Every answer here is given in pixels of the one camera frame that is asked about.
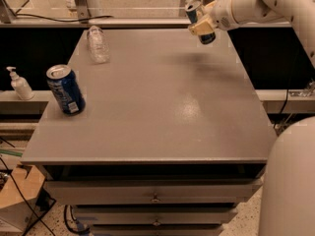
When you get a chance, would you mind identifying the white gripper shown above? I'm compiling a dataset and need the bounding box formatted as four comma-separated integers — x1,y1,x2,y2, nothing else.
188,0,240,36

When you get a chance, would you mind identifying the redbull can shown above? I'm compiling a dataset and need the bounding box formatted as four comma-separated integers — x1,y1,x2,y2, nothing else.
185,0,216,45

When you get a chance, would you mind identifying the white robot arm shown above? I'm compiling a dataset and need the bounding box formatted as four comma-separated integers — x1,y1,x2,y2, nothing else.
186,0,315,236

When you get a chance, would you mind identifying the blue soda can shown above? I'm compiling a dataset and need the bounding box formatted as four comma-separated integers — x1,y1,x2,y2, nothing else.
46,65,86,115

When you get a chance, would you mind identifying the clear plastic water bottle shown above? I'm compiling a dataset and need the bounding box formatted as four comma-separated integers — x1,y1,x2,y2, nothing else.
87,26,110,64

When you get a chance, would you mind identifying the grey drawer cabinet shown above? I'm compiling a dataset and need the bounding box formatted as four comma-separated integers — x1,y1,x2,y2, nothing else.
22,29,276,236

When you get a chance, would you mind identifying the top drawer knob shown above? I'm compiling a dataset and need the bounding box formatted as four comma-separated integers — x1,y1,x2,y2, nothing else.
151,194,160,204

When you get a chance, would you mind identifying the drawer knob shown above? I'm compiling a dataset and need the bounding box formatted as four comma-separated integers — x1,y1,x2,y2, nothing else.
151,194,160,204
153,219,161,227

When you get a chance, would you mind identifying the white pump dispenser bottle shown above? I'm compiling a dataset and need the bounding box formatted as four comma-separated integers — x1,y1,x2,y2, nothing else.
7,67,34,100

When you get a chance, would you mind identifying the cardboard box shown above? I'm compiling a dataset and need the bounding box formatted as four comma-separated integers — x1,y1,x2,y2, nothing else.
0,164,45,210

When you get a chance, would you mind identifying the metal frame post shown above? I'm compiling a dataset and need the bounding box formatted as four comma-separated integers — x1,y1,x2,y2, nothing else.
75,0,91,23

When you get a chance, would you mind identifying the black cable on ledge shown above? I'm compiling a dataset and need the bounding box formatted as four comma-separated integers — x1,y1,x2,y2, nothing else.
14,13,114,24

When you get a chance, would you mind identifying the black cable on floor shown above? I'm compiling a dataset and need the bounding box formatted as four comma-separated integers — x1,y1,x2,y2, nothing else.
0,157,57,236

